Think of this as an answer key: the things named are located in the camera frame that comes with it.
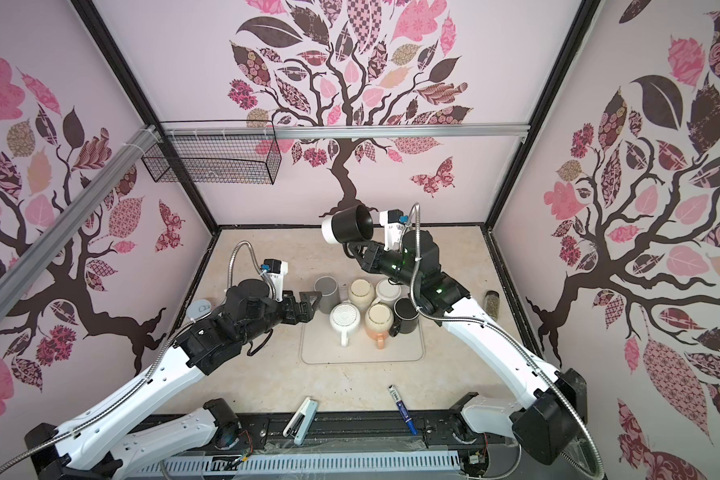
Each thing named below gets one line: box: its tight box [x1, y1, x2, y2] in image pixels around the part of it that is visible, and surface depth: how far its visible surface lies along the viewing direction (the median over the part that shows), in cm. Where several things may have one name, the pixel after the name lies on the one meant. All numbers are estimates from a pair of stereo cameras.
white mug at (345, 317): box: [329, 301, 361, 347], surface depth 87 cm
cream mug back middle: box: [348, 278, 375, 311], surface depth 92 cm
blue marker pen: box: [388, 384, 419, 436], surface depth 77 cm
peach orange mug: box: [364, 302, 394, 350], surface depth 87 cm
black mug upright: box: [389, 297, 419, 337], surface depth 87 cm
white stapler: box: [282, 397, 319, 446], surface depth 75 cm
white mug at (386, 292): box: [371, 279, 402, 306], surface depth 94 cm
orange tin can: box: [186, 299, 212, 320], surface depth 93 cm
